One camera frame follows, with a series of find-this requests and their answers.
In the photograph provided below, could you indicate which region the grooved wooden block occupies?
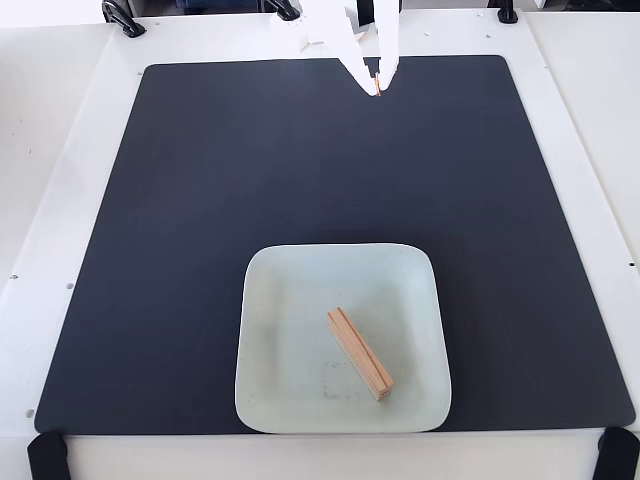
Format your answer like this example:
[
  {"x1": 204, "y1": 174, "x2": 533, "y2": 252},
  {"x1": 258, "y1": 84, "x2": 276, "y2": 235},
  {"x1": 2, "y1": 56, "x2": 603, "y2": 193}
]
[{"x1": 327, "y1": 306, "x2": 395, "y2": 403}]

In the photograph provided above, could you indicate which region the white square plate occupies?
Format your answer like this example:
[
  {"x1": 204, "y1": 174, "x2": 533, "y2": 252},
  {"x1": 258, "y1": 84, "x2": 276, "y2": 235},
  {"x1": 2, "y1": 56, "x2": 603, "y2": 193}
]
[{"x1": 233, "y1": 242, "x2": 454, "y2": 435}]

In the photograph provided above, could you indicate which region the black rubber mat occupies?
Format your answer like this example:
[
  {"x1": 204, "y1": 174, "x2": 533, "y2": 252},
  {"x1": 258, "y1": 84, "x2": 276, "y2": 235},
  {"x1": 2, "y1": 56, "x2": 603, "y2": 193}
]
[{"x1": 33, "y1": 54, "x2": 637, "y2": 435}]

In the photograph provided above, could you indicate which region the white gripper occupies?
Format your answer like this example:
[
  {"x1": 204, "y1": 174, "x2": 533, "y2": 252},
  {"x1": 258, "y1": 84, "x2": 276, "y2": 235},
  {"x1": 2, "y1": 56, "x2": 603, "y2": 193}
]
[{"x1": 306, "y1": 0, "x2": 402, "y2": 98}]

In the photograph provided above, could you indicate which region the black table clamp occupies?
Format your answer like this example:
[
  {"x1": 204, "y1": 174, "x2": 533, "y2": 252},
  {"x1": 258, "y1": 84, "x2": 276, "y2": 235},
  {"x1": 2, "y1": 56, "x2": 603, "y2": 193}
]
[
  {"x1": 487, "y1": 0, "x2": 522, "y2": 24},
  {"x1": 101, "y1": 0, "x2": 148, "y2": 39},
  {"x1": 263, "y1": 0, "x2": 302, "y2": 22}
]

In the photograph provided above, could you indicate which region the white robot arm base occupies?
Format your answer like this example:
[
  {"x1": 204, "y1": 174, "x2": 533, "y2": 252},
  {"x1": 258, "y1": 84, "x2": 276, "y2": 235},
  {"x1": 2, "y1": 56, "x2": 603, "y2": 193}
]
[{"x1": 298, "y1": 14, "x2": 381, "y2": 54}]

